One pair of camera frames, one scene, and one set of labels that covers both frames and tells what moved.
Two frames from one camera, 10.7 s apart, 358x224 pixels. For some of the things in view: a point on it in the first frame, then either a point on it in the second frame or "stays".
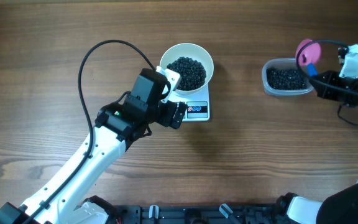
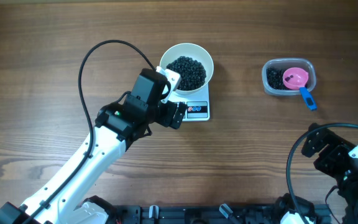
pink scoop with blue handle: (309, 55) -> (295, 78)
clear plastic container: (283, 77) stays
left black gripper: (176, 115) stays
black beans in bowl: (192, 73) stays
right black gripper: (319, 86) -> (316, 142)
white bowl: (194, 63) stays
